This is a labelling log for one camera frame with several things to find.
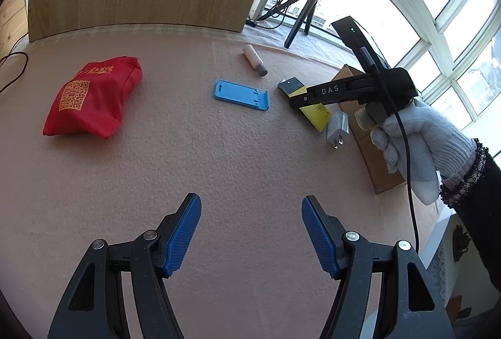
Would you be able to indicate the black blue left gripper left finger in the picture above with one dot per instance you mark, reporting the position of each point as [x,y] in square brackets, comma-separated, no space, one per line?
[93,303]

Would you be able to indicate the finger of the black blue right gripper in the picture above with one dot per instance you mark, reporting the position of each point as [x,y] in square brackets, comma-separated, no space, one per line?
[409,304]

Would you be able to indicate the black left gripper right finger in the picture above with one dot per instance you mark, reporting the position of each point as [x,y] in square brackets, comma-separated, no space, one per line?
[297,102]

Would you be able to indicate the small white cosmetic tube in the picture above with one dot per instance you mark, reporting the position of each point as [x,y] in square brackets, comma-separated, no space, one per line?
[254,60]

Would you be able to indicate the black sleeved forearm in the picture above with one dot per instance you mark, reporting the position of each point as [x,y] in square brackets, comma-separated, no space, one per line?
[476,200]

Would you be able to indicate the white knit gloved hand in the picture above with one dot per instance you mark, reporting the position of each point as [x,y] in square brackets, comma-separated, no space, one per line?
[423,145]

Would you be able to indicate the white power adapter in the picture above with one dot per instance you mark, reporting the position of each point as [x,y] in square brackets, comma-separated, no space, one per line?
[337,129]

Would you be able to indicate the brown cardboard box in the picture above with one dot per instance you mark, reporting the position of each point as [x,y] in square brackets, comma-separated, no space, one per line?
[373,158]

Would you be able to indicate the blue phone stand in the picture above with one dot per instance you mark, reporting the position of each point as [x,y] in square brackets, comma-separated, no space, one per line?
[241,95]

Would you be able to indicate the black tripod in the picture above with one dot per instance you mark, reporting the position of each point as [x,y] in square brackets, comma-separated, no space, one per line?
[305,16]

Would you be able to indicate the pink blanket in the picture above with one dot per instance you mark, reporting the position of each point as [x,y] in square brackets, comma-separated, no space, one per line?
[250,271]

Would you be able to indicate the red fabric pouch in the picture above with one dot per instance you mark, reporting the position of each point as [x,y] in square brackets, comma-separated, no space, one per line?
[93,100]

